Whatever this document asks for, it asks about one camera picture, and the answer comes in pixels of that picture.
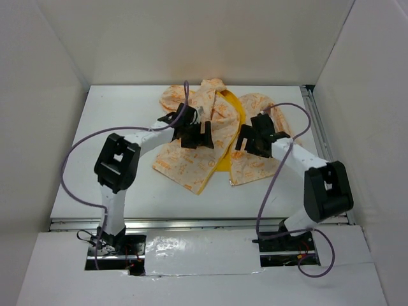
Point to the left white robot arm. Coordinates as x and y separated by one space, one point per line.
118 160

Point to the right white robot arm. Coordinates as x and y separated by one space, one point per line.
326 189

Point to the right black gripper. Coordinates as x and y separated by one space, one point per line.
247 131

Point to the yellow and patterned jacket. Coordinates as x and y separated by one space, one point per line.
192 168

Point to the aluminium frame rail right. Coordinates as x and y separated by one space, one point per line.
323 147

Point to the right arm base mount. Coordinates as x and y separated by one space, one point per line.
287 251

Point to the white cover sheet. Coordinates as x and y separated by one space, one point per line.
201 252

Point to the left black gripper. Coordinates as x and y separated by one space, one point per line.
201 139

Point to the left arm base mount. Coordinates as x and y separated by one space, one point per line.
128 256

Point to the aluminium frame rail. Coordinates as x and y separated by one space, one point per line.
139 224
323 147

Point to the aluminium frame rail front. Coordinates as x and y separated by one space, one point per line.
139 224

